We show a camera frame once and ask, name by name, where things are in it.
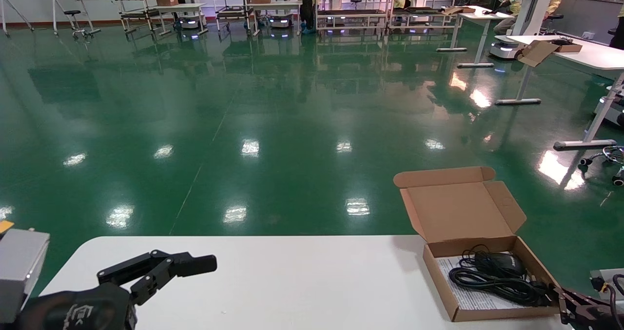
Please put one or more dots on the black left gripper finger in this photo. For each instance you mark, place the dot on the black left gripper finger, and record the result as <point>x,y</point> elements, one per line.
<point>195,264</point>

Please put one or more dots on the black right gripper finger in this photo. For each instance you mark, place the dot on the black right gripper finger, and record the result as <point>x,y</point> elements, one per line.
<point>558,296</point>
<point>587,308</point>

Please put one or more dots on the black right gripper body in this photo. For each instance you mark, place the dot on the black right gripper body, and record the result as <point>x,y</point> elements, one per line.
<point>615,320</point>

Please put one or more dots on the left gripper body black cover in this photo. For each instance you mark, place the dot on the left gripper body black cover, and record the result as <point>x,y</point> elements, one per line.
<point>73,310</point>

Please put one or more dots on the brown cardboard storage box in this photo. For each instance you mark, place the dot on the brown cardboard storage box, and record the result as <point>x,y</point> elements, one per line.
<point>463,208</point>

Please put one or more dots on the grey mobile robot base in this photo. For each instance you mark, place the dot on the grey mobile robot base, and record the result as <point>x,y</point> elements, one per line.
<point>189,23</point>
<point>281,21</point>

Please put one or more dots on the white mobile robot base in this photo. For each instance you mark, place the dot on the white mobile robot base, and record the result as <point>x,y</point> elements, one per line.
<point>612,108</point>

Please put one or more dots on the open cardboard box with flap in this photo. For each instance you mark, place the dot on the open cardboard box with flap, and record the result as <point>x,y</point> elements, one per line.
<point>536,52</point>

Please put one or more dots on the yellow sticker tab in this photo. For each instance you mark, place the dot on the yellow sticker tab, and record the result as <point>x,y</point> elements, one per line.
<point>5,226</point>

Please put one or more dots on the white printed instruction sheet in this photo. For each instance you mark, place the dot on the white printed instruction sheet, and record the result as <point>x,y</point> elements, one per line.
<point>451,266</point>

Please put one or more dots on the office chair wheel base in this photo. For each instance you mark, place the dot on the office chair wheel base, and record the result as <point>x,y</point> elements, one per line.
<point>612,154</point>

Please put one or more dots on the large white rounded table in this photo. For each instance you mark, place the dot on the large white rounded table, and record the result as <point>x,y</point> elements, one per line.
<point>599,54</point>

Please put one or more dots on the white metal cart rack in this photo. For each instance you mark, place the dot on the white metal cart rack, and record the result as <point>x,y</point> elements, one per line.
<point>231,12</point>
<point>139,13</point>

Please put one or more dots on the white work table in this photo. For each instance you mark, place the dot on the white work table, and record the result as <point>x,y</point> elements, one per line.
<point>275,4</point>
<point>180,7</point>

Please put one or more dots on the black round stool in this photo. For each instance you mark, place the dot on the black round stool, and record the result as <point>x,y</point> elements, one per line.
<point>72,12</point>

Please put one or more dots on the grey counter cabinet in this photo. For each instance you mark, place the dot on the grey counter cabinet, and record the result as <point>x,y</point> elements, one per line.
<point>585,13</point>

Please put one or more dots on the white wheeled robot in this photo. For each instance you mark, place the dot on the white wheeled robot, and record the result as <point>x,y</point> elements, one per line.
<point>529,8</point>

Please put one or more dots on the crouching person in yellow coat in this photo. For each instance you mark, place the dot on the crouching person in yellow coat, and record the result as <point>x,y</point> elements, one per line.
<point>516,2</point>

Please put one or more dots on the white metal shelf rack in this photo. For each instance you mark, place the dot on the white metal shelf rack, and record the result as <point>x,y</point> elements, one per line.
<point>424,10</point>
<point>351,12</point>

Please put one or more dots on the flat cardboard piece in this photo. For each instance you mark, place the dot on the flat cardboard piece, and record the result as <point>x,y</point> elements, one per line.
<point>456,10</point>

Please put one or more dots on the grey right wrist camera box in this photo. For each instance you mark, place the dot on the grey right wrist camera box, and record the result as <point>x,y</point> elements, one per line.
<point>609,275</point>

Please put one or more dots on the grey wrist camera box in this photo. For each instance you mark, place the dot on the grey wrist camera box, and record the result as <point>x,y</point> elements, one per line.
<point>19,266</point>
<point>609,275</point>

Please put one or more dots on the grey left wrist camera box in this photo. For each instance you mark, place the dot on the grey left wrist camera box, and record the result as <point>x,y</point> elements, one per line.
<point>19,266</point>

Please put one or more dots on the small white pedestal table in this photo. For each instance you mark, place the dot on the small white pedestal table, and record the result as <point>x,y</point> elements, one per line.
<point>487,14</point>

